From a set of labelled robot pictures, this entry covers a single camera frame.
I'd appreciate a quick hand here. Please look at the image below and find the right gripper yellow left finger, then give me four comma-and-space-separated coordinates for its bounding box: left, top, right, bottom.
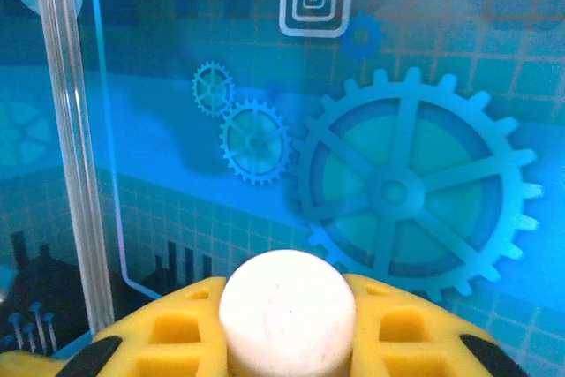
0, 276, 231, 377

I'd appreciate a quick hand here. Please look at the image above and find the aluminium frame post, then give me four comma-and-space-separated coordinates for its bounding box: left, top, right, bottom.
31, 0, 117, 339

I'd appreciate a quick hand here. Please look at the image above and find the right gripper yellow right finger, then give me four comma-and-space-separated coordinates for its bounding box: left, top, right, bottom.
343, 272, 531, 377

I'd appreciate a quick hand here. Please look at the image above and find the white round cap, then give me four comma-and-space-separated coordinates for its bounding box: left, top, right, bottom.
219, 249, 357, 377

